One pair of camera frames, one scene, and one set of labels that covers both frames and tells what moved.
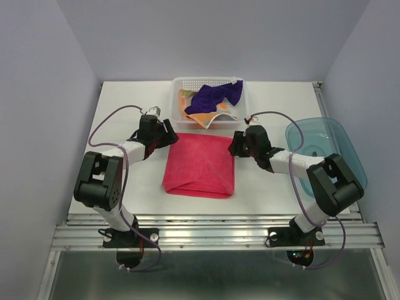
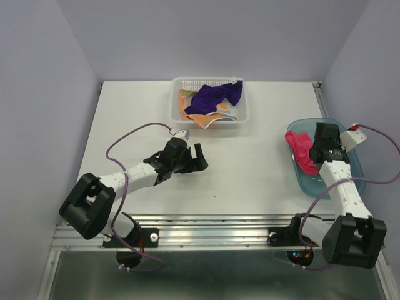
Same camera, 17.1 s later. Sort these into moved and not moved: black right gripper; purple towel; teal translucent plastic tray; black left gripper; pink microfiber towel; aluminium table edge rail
Moved: black right gripper; pink microfiber towel; black left gripper
Not moved: teal translucent plastic tray; purple towel; aluminium table edge rail
